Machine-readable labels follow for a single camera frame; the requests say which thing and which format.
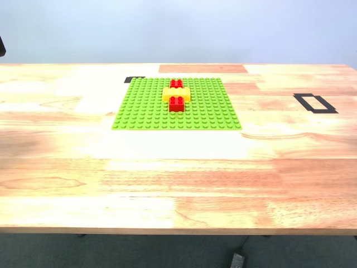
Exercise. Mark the yellow toy brick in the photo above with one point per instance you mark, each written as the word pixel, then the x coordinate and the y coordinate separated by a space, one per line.
pixel 167 94

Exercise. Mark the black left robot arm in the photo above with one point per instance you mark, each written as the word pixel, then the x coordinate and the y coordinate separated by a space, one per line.
pixel 2 47

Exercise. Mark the red toy brick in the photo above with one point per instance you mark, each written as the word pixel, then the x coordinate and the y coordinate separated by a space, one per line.
pixel 176 83
pixel 176 106

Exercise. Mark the green studded baseplate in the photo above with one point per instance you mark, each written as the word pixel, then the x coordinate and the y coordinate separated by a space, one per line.
pixel 150 117

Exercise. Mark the black tape corner marker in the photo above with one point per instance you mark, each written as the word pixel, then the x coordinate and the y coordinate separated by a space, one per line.
pixel 129 80

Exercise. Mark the black tape rectangle marker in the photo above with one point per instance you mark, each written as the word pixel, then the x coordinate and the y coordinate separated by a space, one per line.
pixel 305 104

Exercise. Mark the black power adapter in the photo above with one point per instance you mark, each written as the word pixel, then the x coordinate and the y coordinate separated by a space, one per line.
pixel 237 260

